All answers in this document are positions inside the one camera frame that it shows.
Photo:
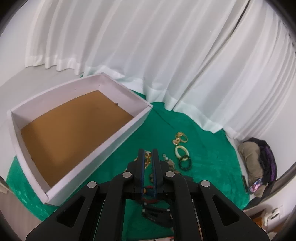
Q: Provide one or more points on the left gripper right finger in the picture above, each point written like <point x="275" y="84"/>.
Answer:
<point x="200" y="211"/>

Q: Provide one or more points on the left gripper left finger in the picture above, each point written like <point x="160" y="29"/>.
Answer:
<point x="96" y="211"/>

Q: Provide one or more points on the white jade bangle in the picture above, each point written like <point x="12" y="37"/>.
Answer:
<point x="180" y="151"/>

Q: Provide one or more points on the green velvet cloth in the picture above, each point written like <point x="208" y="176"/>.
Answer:
<point x="213" y="159"/>

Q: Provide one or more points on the smartphone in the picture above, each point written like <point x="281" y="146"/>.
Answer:
<point x="255" y="186"/>

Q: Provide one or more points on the gold bangle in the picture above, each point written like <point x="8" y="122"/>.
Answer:
<point x="182" y="137"/>

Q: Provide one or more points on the purple black bag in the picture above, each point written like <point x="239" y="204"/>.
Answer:
<point x="267" y="162"/>

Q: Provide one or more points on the white cardboard box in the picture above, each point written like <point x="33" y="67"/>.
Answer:
<point x="62" y="135"/>

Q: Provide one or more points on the white curtain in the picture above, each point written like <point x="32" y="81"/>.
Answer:
<point x="228" y="65"/>

